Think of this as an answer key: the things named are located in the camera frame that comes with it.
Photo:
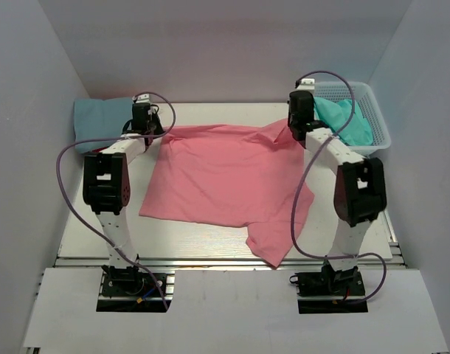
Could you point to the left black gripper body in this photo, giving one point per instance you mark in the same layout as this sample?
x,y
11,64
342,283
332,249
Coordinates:
x,y
153,127

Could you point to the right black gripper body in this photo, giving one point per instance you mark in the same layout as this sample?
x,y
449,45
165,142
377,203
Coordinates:
x,y
295,127

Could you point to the pink t shirt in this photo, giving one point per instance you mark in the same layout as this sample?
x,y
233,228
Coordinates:
x,y
232,176

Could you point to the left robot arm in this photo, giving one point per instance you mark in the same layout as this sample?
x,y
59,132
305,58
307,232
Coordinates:
x,y
106,182

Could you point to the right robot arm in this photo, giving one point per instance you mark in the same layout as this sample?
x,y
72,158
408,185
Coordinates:
x,y
359,192

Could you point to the folded blue-grey t shirt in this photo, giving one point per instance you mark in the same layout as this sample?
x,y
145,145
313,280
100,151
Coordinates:
x,y
94,118

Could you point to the folded red t shirt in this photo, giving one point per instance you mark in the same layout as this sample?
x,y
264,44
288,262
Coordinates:
x,y
98,150

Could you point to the white plastic basket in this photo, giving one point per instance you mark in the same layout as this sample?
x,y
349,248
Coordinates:
x,y
362,94

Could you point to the teal t shirt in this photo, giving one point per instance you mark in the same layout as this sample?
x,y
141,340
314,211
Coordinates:
x,y
335,114

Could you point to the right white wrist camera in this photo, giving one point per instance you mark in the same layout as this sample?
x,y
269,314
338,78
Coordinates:
x,y
306,84

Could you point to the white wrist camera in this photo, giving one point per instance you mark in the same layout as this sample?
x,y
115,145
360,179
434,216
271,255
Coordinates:
x,y
306,84
141,99

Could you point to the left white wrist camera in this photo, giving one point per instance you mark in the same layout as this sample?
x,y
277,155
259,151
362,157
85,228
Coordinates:
x,y
141,99

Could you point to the aluminium table rail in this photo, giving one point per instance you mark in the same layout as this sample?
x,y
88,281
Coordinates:
x,y
149,262

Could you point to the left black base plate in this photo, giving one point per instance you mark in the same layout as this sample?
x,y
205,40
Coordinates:
x,y
123,293

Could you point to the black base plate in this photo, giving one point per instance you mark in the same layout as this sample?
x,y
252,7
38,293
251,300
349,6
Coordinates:
x,y
123,293
316,295

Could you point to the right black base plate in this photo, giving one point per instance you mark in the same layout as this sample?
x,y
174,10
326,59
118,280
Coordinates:
x,y
316,295

